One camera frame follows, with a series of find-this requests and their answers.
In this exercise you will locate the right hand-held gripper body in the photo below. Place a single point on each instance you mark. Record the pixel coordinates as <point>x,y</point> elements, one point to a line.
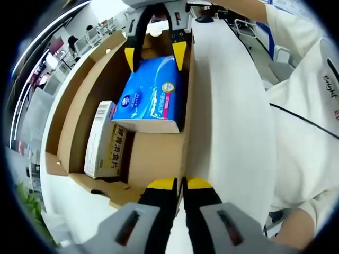
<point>148,1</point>

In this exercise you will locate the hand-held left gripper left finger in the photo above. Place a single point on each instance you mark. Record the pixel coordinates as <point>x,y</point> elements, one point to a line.
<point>127,227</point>

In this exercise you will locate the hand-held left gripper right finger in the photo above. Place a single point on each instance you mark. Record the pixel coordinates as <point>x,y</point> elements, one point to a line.
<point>230,227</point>

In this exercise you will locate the blue soft tissue pack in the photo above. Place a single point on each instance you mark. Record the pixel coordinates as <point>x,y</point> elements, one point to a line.
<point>148,92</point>

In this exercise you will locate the brown cardboard shoe box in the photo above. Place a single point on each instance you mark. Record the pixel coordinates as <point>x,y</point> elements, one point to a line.
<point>159,153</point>

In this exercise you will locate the white medicine carton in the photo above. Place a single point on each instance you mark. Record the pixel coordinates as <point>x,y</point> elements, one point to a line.
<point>100,148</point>

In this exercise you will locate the black rounded object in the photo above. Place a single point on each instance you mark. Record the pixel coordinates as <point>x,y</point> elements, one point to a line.
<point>204,19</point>

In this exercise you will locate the white swivel armchair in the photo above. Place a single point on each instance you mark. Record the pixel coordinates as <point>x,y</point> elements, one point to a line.
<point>246,26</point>

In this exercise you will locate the green potted plant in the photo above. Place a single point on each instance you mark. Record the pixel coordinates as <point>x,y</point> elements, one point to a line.
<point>31,211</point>

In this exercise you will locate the person's white shirt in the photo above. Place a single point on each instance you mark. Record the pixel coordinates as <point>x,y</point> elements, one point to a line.
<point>299,158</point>

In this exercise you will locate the blue white panel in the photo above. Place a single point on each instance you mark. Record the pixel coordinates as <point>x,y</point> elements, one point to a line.
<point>275,50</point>

